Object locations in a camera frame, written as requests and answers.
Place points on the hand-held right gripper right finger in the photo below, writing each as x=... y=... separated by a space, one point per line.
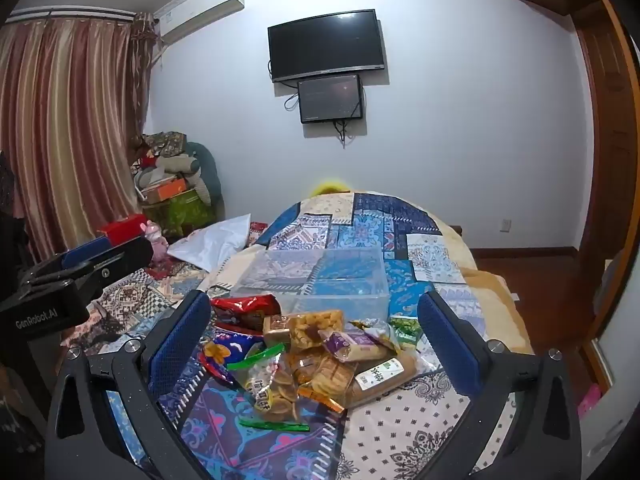
x=445 y=345

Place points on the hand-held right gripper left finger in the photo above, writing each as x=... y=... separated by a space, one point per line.
x=181 y=340

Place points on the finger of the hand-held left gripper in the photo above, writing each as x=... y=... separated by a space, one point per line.
x=120 y=257
x=85 y=251

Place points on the round biscuit pack white label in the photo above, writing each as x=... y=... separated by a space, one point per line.
x=382 y=375

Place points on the clear plastic container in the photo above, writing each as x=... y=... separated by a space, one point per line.
x=330 y=280

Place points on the red box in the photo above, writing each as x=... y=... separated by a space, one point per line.
x=122 y=229

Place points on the pink plush toy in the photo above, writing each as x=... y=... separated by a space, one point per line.
x=157 y=242

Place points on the green snack packet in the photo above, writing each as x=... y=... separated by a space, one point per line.
x=405 y=331

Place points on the blue snack bag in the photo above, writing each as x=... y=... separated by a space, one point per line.
x=230 y=350

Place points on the beige fleece blanket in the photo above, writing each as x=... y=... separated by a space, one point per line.
x=495 y=305

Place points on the red snack packet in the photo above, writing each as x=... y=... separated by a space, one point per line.
x=245 y=307

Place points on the orange cardboard box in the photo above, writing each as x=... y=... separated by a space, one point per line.
x=167 y=189

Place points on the purple label snack packet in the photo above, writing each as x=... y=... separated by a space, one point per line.
x=352 y=345

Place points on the white pillow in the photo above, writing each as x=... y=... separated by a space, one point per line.
x=212 y=242

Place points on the brown snack packet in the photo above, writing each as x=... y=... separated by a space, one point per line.
x=276 y=330

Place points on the green-ended clear cookie bag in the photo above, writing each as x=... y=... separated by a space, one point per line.
x=272 y=392

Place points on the pile of folded clothes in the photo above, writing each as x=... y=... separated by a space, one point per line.
x=162 y=160

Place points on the teal cushion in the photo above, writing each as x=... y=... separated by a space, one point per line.
x=207 y=170

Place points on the striped pink curtain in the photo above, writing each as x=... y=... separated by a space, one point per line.
x=70 y=125

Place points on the pink plastic item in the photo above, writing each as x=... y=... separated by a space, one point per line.
x=589 y=401

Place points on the yellow plush item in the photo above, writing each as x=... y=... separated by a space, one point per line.
x=330 y=187

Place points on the white air conditioner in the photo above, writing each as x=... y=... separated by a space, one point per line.
x=200 y=10

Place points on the white wall socket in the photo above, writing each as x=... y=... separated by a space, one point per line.
x=506 y=225

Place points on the white curtain rail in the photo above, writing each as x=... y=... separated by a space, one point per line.
x=70 y=12

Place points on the small black wall monitor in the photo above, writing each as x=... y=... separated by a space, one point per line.
x=330 y=97

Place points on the large black wall television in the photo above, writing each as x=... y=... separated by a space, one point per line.
x=327 y=45

